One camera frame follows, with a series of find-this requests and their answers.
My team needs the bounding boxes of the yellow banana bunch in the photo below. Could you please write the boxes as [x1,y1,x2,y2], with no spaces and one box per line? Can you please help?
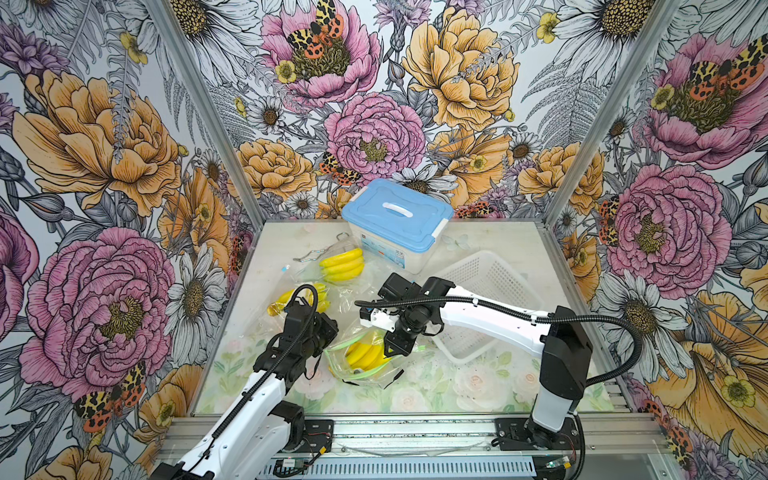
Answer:
[319,248,365,283]

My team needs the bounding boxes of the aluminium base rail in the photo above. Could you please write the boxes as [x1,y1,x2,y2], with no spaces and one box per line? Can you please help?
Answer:
[179,413,667,480]

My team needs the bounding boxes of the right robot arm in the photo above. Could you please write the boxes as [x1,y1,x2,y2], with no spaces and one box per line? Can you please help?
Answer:
[354,274,644,450]

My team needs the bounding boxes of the blue lid storage box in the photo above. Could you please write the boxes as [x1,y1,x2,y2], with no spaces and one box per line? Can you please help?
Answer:
[342,179,454,274]

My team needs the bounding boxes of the white plastic basket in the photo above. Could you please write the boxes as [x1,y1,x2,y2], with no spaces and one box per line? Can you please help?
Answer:
[433,250,549,365]

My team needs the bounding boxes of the panda zip-top bag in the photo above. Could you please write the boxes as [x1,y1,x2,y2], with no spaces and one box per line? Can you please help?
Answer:
[322,332,426,389]

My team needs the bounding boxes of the metal wire tongs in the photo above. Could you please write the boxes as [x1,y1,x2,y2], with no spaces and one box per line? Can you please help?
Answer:
[293,232,349,263]

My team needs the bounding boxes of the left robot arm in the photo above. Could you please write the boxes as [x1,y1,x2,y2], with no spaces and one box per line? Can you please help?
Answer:
[149,283,338,479]

